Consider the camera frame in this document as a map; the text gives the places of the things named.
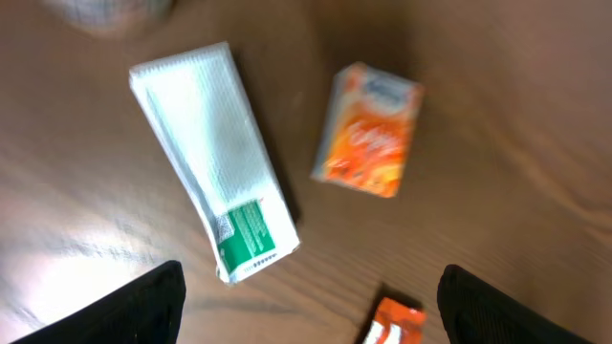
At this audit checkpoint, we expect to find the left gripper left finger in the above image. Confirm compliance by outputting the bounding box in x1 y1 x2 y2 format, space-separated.
14 260 186 344

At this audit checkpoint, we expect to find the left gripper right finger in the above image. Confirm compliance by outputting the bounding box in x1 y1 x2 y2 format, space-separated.
437 265 590 344

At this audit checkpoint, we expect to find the red orange snack bar wrapper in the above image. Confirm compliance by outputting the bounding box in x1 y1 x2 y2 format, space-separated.
357 297 426 344

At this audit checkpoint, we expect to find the orange small carton box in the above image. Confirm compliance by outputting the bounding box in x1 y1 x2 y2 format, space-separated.
312 62 424 198

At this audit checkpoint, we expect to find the white green medicine box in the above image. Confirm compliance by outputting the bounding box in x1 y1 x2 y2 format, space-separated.
129 42 300 284

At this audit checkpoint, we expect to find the green lid jar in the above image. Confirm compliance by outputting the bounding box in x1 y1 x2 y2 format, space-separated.
42 0 174 36

